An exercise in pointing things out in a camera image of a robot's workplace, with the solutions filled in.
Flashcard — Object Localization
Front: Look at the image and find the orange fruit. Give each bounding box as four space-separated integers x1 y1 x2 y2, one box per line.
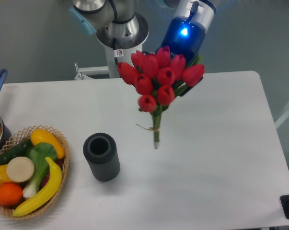
0 183 23 206

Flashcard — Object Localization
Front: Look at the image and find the woven wicker basket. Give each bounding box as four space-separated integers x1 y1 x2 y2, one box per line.
0 125 69 219

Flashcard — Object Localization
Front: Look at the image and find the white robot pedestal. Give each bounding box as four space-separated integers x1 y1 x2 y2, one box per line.
74 44 143 80

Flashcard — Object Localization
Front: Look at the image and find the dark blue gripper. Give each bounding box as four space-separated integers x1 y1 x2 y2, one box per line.
156 18 205 97

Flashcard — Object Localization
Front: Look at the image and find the yellow squash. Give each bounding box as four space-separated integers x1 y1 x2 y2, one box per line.
30 129 65 160

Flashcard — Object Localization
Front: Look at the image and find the red fruit in basket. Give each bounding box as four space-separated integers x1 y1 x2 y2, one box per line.
40 159 64 189

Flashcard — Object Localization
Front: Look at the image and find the green bok choy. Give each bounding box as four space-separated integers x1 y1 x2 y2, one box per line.
23 142 57 199

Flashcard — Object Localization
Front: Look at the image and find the beige round disc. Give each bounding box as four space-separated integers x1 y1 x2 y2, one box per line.
6 157 35 183

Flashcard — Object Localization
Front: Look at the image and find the dark grey ribbed vase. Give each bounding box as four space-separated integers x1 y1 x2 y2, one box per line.
83 133 120 182

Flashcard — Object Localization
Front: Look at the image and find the dark green cucumber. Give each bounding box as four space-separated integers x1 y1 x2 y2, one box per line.
0 138 33 166

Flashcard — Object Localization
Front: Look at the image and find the yellow banana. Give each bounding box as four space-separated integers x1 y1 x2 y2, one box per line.
12 157 62 217

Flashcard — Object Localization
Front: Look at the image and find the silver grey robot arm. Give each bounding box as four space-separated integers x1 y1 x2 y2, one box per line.
69 0 220 78

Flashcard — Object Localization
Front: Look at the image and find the red tulip bouquet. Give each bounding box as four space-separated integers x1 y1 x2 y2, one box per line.
117 46 205 149

